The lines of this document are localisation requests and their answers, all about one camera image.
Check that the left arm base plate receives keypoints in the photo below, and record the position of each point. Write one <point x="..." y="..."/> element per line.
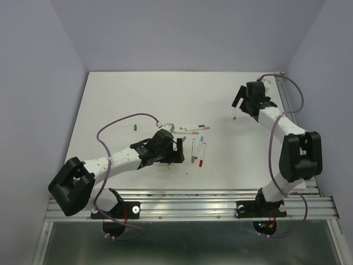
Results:
<point x="117" y="212"/>

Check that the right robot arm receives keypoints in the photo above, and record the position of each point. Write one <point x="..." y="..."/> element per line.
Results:
<point x="301" y="151"/>

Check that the right side aluminium rail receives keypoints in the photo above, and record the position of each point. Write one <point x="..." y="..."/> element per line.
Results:
<point x="282" y="86"/>

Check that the pink cap marker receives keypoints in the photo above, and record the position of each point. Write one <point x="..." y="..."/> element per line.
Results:
<point x="197" y="128"/>

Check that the light blue cap marker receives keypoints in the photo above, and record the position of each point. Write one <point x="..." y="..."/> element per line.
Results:
<point x="199" y="147"/>

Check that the beige cap marker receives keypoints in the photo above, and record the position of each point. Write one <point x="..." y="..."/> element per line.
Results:
<point x="186" y="132"/>

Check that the front aluminium rail frame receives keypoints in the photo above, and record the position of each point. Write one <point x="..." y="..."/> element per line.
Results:
<point x="219" y="204"/>

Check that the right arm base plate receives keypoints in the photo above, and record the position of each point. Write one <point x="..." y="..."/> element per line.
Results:
<point x="264" y="215"/>

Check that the green cap marker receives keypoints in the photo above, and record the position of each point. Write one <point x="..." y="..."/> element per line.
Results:
<point x="184" y="127"/>

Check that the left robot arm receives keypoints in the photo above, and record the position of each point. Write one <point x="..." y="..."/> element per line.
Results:
<point x="73" y="186"/>

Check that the red cap marker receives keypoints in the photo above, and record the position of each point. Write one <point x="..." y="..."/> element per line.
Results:
<point x="202" y="154"/>

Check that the brown cap marker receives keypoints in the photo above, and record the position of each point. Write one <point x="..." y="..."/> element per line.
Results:
<point x="193" y="150"/>

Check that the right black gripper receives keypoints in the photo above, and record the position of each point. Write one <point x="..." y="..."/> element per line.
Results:
<point x="241" y="94"/>

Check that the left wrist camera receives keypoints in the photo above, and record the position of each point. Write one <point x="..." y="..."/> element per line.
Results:
<point x="169" y="127"/>

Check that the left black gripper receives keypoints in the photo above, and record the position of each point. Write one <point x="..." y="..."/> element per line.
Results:
<point x="174" y="156"/>

